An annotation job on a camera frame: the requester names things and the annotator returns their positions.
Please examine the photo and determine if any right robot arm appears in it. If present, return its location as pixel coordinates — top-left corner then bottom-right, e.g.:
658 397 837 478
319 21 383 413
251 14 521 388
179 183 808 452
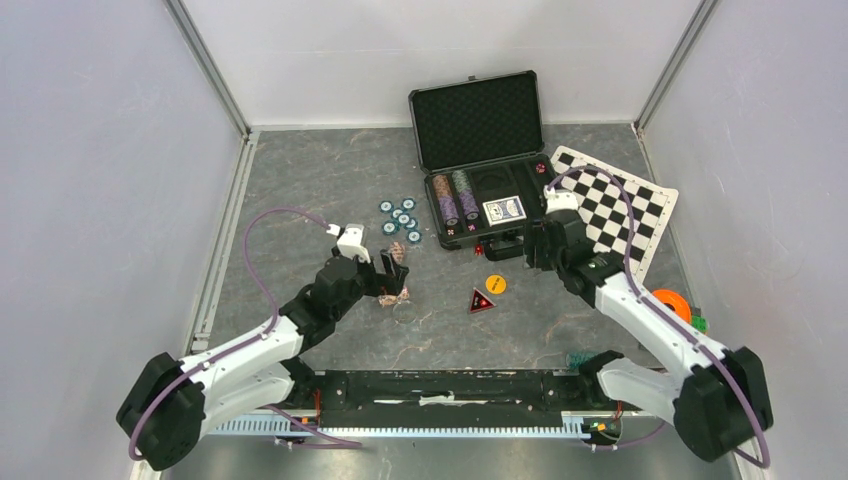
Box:
524 210 774 468

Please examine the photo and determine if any brown chip stack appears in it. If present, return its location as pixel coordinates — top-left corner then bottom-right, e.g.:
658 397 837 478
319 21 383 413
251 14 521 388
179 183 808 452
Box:
432 175 453 198

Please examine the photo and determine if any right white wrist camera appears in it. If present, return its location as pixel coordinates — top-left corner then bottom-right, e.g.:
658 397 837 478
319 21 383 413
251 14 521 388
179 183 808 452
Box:
543 186 579 215

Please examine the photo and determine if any black white checkered board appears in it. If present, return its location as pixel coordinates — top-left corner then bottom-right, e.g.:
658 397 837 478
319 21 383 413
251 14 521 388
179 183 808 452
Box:
552 146 679 281

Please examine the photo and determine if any purple chip stack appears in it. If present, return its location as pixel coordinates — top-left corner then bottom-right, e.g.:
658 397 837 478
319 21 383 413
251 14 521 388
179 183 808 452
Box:
438 195 460 227
459 190 479 221

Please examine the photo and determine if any clear round lid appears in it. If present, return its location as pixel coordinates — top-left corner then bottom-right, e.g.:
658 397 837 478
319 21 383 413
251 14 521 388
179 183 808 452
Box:
392 301 419 325

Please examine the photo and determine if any pink chip stack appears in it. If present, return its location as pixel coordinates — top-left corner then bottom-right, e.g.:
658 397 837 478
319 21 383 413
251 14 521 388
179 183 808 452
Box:
388 241 406 263
377 287 409 307

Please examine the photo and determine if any red triangular card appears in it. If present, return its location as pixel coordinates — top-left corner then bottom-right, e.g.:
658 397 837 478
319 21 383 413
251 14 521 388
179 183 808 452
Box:
468 288 496 314

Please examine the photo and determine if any yellow dealer button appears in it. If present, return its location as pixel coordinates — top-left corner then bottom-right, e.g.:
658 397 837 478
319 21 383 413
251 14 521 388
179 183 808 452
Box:
485 274 508 295

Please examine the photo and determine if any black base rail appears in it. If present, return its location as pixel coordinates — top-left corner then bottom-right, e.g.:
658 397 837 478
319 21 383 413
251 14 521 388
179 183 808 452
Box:
282 370 632 429

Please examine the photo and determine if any blue card deck in case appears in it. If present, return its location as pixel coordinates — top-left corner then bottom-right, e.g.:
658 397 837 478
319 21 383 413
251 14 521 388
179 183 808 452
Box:
482 196 527 226

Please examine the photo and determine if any green toy block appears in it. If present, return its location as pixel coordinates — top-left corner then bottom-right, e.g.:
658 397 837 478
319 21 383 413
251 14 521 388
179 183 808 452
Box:
690 315 709 334

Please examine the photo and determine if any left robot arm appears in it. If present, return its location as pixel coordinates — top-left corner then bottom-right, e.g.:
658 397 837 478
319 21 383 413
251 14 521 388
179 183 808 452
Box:
116 250 409 471

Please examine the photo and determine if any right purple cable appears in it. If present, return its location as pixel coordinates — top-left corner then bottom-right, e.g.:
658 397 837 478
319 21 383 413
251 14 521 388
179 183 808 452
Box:
546 165 773 470

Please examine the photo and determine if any black poker set case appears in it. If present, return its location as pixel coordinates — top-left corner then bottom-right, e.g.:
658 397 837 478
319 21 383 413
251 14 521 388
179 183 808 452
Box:
408 71 556 261

